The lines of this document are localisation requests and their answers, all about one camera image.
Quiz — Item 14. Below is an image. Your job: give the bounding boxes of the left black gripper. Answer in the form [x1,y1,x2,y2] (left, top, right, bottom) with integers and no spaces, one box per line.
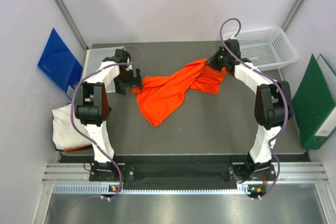
[114,68,142,95]

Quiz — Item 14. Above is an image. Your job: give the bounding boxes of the orange t-shirt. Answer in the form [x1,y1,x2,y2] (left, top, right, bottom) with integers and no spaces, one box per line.
[131,59,227,127]

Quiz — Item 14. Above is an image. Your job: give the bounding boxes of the white plastic basket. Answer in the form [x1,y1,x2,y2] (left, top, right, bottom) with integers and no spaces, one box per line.
[236,27,299,71]

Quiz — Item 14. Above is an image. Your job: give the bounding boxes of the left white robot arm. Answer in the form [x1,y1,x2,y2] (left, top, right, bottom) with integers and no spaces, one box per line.
[70,56,142,182]

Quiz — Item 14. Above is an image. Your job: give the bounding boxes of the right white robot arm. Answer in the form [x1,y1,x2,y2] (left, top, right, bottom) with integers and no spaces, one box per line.
[205,47,292,183]

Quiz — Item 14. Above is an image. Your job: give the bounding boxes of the white folded t-shirt stack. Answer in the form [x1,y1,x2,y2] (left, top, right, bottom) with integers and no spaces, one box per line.
[52,104,92,151]

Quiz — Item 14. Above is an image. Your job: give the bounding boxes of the translucent plastic sheet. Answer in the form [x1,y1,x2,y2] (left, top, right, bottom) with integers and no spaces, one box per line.
[82,46,124,93]

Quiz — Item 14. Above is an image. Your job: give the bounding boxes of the blue folder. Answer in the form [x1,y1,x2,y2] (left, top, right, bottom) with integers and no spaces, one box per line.
[37,29,83,98]

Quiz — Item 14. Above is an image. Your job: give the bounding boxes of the green binder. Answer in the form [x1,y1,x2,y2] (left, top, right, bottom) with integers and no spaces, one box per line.
[292,55,335,150]

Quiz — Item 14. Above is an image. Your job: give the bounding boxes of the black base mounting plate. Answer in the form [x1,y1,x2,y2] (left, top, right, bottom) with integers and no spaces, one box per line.
[88,163,278,183]

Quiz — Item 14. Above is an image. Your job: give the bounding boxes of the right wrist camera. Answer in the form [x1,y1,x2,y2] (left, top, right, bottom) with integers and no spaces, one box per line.
[224,39,240,58]

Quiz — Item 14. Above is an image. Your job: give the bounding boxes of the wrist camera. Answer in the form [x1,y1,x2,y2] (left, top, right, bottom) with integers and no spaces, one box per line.
[224,39,240,58]
[114,49,131,63]

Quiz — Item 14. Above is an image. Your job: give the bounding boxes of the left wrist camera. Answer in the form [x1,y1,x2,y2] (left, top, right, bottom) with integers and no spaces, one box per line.
[114,49,131,63]

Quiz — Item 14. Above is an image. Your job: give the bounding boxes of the grey slotted cable duct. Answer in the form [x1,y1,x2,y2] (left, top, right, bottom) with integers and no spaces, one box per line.
[52,183,266,195]

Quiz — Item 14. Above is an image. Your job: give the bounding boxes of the aluminium rail frame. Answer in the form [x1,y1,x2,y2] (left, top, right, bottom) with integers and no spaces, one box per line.
[33,162,335,223]

